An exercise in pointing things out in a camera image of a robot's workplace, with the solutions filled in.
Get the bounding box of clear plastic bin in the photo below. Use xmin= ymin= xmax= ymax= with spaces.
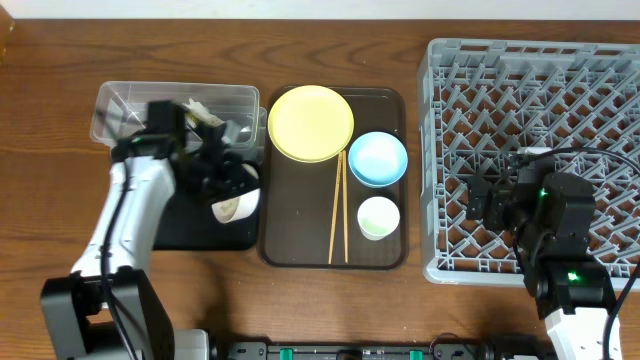
xmin=90 ymin=81 xmax=267 ymax=164

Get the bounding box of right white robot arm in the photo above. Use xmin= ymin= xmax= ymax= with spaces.
xmin=466 ymin=172 xmax=622 ymax=359

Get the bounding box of yellow plate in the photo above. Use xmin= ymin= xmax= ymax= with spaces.
xmin=267 ymin=85 xmax=355 ymax=163

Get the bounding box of white cup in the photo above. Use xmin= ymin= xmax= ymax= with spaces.
xmin=357 ymin=196 xmax=400 ymax=241

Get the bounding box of wooden chopstick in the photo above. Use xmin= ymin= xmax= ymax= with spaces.
xmin=328 ymin=151 xmax=343 ymax=264
xmin=341 ymin=150 xmax=349 ymax=263

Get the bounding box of black plastic tray bin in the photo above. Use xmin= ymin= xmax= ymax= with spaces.
xmin=154 ymin=162 xmax=261 ymax=251

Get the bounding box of light blue bowl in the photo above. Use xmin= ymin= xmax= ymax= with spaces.
xmin=347 ymin=131 xmax=408 ymax=188

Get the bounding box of grey dishwasher rack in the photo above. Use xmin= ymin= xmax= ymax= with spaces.
xmin=417 ymin=38 xmax=639 ymax=289

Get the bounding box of green snack wrapper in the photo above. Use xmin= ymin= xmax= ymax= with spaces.
xmin=187 ymin=112 xmax=224 ymax=128

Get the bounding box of dark brown serving tray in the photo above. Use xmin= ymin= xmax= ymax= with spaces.
xmin=256 ymin=85 xmax=409 ymax=271

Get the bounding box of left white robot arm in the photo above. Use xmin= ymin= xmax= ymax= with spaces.
xmin=40 ymin=128 xmax=260 ymax=359

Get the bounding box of white tissue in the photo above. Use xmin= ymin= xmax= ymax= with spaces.
xmin=184 ymin=98 xmax=212 ymax=121

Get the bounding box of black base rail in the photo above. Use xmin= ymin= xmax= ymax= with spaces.
xmin=218 ymin=342 xmax=557 ymax=360

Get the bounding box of white bowl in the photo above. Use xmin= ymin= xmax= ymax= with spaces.
xmin=211 ymin=188 xmax=261 ymax=224

